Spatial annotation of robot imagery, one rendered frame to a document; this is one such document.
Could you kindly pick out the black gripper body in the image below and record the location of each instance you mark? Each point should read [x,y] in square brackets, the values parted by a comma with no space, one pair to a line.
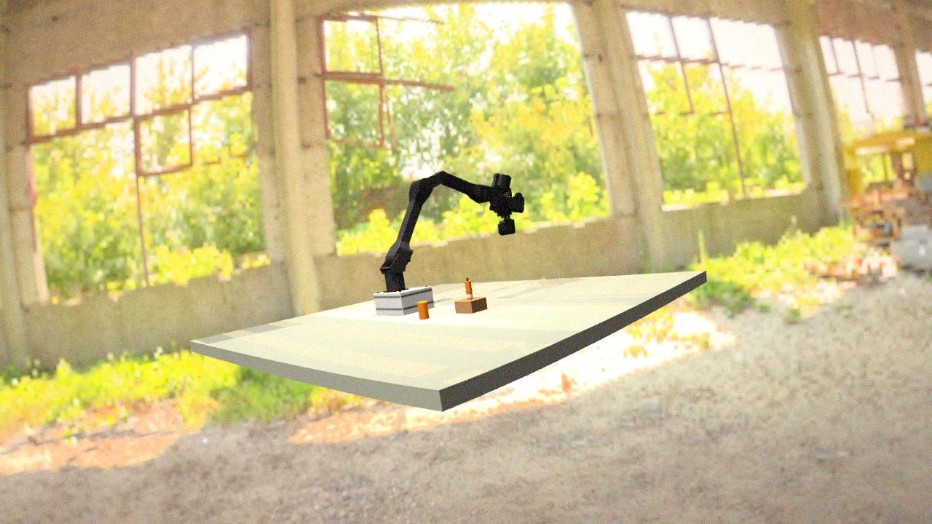
[507,227]

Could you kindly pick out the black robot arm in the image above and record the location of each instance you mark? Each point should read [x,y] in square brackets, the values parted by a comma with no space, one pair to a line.
[400,253]

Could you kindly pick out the tan square block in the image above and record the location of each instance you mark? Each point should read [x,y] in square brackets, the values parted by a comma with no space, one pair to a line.
[475,305]

